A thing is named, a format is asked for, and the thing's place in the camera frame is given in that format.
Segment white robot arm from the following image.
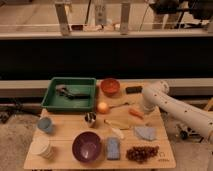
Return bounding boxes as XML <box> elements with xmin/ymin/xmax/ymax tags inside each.
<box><xmin>141</xmin><ymin>81</ymin><xmax>213</xmax><ymax>144</ymax></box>

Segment red bowl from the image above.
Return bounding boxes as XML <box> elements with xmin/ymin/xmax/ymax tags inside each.
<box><xmin>100</xmin><ymin>78</ymin><xmax>120</xmax><ymax>96</ymax></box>

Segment purple bowl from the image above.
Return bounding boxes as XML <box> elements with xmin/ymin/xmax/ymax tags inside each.
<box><xmin>72</xmin><ymin>131</ymin><xmax>102</xmax><ymax>163</ymax></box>

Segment black rectangular block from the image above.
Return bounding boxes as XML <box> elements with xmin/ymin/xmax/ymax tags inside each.
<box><xmin>125</xmin><ymin>86</ymin><xmax>142</xmax><ymax>94</ymax></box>

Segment metal spoon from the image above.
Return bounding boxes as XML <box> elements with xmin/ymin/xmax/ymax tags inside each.
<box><xmin>109</xmin><ymin>102</ymin><xmax>130</xmax><ymax>109</ymax></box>

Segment small metal cup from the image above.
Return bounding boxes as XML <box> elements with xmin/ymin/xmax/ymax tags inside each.
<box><xmin>84</xmin><ymin>112</ymin><xmax>96</xmax><ymax>127</ymax></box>

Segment green plastic tray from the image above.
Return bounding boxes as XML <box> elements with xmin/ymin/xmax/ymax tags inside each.
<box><xmin>41</xmin><ymin>77</ymin><xmax>96</xmax><ymax>113</ymax></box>

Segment white spatula utensil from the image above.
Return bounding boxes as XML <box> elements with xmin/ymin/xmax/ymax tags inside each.
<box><xmin>111</xmin><ymin>128</ymin><xmax>125</xmax><ymax>140</ymax></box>

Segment dark tool in tray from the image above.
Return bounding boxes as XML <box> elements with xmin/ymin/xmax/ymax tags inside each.
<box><xmin>55</xmin><ymin>84</ymin><xmax>90</xmax><ymax>99</ymax></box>

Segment blue sponge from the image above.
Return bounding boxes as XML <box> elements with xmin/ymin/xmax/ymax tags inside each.
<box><xmin>107</xmin><ymin>137</ymin><xmax>120</xmax><ymax>160</ymax></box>

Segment grey blue cloth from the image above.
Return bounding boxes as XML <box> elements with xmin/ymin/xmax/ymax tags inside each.
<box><xmin>134</xmin><ymin>126</ymin><xmax>156</xmax><ymax>141</ymax></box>

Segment blue ceramic cup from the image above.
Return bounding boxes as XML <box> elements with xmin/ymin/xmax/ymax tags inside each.
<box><xmin>37</xmin><ymin>117</ymin><xmax>53</xmax><ymax>134</ymax></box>

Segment bunch of dark grapes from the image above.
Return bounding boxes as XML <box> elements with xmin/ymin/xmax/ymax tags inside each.
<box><xmin>126</xmin><ymin>146</ymin><xmax>159</xmax><ymax>163</ymax></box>

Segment white stacked cups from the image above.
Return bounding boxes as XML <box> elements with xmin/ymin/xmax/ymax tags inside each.
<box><xmin>31</xmin><ymin>136</ymin><xmax>53</xmax><ymax>159</ymax></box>

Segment black wheeled stand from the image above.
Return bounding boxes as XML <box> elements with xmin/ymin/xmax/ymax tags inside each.
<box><xmin>177</xmin><ymin>124</ymin><xmax>204</xmax><ymax>143</ymax></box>

